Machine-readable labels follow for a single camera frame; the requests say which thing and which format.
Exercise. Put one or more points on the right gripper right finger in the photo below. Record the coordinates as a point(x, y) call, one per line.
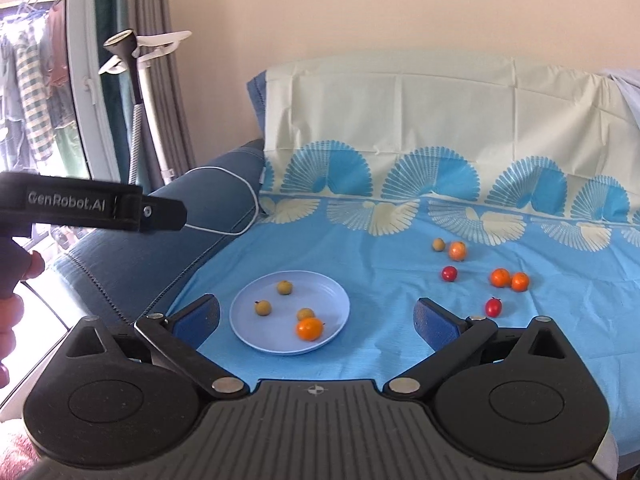
point(454, 341)

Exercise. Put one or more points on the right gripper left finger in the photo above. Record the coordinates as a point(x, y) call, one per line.
point(175, 340)

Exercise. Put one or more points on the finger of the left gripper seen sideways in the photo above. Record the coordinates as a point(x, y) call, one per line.
point(162, 214)

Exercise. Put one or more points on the red cherry tomato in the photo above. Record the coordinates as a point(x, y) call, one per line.
point(449, 273)
point(493, 307)

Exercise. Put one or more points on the small orange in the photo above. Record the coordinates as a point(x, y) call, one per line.
point(309, 329)
point(519, 282)
point(500, 278)

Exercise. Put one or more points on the orange fruit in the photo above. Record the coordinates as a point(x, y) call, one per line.
point(457, 251)

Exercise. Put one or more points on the brown longan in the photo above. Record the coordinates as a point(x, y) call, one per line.
point(438, 245)

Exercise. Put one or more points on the person's left hand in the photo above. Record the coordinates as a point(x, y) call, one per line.
point(12, 308)

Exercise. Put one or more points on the blue sofa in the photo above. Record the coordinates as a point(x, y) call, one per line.
point(121, 276)

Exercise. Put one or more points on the hanging clothes outside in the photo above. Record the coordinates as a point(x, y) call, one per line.
point(39, 131)

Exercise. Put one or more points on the longan on plate left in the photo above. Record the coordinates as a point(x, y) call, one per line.
point(262, 307)

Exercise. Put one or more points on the longan on plate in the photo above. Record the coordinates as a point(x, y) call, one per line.
point(305, 314)
point(262, 307)
point(284, 287)

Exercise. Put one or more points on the light blue plate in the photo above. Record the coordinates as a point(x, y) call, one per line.
point(275, 333)

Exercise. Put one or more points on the longan on plate top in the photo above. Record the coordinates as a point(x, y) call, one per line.
point(284, 287)

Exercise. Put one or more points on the longan on plate right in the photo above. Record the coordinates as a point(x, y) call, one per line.
point(305, 314)

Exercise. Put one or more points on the small orange on plate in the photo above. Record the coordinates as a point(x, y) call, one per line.
point(309, 329)

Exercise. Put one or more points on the blue patterned sheet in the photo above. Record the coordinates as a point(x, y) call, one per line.
point(370, 157)

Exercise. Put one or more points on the grey curtain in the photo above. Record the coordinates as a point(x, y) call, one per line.
point(166, 150)

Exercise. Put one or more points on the white window frame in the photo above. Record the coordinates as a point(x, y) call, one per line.
point(85, 83)

